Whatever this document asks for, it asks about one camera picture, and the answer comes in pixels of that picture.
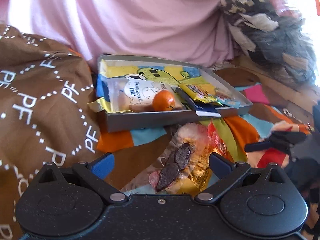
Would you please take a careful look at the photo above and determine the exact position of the red spicy strip snack pack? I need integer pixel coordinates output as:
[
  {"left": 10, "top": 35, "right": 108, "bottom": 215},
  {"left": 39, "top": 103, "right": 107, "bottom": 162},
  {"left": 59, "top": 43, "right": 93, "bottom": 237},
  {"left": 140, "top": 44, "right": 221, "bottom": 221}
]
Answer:
[{"left": 207, "top": 120, "right": 234, "bottom": 163}]

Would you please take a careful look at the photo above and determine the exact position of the gold foil snack pack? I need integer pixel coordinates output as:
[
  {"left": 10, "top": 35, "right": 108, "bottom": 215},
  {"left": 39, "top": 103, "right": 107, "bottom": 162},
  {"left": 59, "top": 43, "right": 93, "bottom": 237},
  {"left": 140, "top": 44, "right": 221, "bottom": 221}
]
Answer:
[{"left": 166, "top": 146, "right": 217, "bottom": 197}]

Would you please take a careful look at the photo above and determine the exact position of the dark jerky clear pack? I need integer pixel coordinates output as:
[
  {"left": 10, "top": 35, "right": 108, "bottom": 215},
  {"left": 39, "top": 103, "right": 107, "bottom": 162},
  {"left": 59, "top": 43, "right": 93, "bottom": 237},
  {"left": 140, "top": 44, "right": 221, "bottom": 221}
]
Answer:
[{"left": 121, "top": 123, "right": 208, "bottom": 196}]

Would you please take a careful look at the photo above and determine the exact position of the blue white snack tube pack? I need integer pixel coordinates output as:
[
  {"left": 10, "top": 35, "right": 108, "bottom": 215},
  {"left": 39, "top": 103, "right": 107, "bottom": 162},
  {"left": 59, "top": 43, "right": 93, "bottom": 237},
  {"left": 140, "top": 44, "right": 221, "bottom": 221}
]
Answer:
[{"left": 174, "top": 87, "right": 221, "bottom": 118}]

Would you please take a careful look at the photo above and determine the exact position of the yellow snack bar pack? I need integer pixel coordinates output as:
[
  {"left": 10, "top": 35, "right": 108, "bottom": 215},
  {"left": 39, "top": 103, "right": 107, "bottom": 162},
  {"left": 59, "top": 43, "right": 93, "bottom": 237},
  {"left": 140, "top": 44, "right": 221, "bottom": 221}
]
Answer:
[{"left": 179, "top": 84, "right": 217, "bottom": 103}]

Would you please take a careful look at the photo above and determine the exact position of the toast bread pack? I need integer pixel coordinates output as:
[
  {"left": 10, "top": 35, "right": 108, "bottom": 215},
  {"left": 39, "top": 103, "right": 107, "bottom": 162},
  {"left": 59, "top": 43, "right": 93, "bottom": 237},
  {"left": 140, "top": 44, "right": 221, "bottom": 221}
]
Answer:
[{"left": 105, "top": 77, "right": 184, "bottom": 113}]

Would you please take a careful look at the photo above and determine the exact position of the orange mandarin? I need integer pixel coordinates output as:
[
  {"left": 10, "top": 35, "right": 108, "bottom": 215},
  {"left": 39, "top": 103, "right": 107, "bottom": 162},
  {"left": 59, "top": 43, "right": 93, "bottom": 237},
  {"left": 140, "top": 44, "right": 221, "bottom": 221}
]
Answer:
[{"left": 152, "top": 90, "right": 175, "bottom": 111}]

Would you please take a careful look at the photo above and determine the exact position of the brown PF patterned blanket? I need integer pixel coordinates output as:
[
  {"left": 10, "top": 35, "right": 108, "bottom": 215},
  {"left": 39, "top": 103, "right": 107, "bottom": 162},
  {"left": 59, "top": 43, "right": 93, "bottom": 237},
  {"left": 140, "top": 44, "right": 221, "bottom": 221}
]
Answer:
[{"left": 1, "top": 24, "right": 103, "bottom": 239}]

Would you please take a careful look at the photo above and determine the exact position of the grey box with cartoon drawing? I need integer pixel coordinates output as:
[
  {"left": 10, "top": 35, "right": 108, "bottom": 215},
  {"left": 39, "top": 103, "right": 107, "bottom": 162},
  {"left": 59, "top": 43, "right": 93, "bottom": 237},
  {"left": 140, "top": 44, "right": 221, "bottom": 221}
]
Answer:
[{"left": 90, "top": 55, "right": 252, "bottom": 132}]

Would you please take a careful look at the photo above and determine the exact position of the plastic bag of clothes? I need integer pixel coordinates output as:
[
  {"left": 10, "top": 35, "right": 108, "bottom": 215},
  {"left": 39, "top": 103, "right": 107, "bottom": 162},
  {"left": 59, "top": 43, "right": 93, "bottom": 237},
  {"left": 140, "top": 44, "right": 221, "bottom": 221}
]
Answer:
[{"left": 221, "top": 0, "right": 317, "bottom": 88}]

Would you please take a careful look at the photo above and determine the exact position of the pink hanging sheet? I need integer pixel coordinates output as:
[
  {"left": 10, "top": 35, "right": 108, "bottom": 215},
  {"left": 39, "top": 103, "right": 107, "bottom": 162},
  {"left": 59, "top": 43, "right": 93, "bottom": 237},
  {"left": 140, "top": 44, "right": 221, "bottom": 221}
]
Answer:
[{"left": 1, "top": 0, "right": 234, "bottom": 67}]

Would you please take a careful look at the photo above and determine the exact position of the wooden bed frame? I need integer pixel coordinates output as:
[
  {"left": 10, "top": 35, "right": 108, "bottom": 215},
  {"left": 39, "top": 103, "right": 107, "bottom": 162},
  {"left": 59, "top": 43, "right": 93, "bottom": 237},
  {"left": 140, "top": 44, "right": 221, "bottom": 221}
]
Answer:
[{"left": 224, "top": 55, "right": 320, "bottom": 126}]

